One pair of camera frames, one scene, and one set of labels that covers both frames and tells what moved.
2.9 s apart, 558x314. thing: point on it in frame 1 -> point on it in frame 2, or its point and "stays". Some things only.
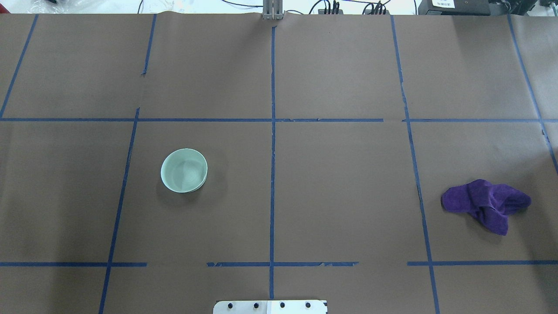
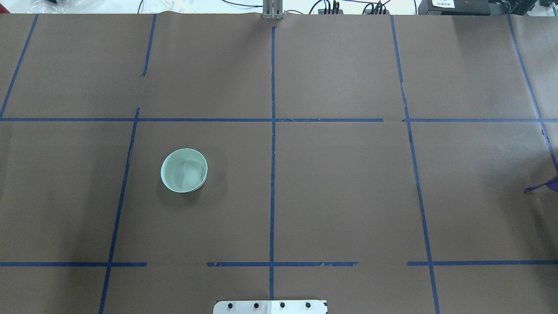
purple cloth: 490,204 -> 552,183
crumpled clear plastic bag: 63,6 stays
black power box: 454,7 stays
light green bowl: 184,170 stays
